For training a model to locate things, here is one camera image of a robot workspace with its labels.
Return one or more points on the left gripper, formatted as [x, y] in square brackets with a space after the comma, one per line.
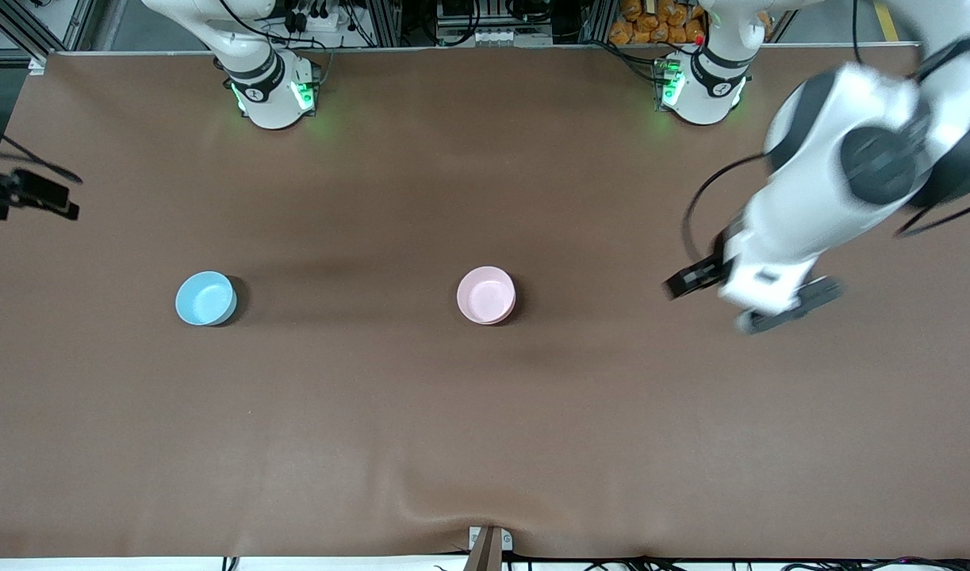
[704, 274]

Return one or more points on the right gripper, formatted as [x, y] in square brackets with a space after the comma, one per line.
[9, 193]

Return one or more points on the blue bowl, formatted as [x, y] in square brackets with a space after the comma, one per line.
[205, 300]

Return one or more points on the pink bowl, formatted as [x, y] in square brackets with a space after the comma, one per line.
[484, 295]

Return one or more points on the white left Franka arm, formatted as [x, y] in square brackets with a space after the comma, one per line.
[849, 95]

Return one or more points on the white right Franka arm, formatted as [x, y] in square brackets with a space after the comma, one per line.
[270, 103]

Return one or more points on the brown table cloth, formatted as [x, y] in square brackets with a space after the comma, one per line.
[484, 428]

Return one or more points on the orange snack bag pile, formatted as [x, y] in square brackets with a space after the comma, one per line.
[651, 24]

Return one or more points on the white socket bar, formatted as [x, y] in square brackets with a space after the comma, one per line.
[496, 36]

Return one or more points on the white power strip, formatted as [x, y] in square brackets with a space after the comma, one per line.
[318, 20]

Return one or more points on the aluminium frame profile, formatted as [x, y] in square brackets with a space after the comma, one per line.
[24, 24]
[597, 20]
[385, 22]

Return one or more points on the grey metal clamp bracket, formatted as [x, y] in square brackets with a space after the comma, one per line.
[507, 539]

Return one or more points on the brown post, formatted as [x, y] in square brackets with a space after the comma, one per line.
[484, 555]

